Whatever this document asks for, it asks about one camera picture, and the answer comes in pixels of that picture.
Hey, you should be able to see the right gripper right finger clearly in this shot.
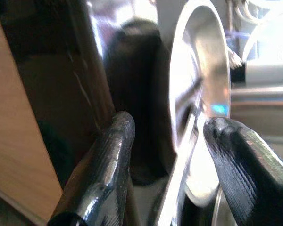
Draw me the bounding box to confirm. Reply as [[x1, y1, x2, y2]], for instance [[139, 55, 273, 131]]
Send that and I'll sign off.
[[202, 117, 283, 226]]

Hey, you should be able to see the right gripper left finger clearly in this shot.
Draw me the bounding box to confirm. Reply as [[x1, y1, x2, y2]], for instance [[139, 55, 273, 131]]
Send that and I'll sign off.
[[48, 111, 135, 226]]

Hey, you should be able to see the large steel bowl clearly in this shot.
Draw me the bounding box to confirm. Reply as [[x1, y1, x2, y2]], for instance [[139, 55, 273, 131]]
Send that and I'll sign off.
[[167, 0, 232, 156]]

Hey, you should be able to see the brown wood cabinet door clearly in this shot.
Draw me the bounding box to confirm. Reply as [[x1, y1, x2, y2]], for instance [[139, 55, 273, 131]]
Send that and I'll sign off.
[[0, 4, 63, 223]]

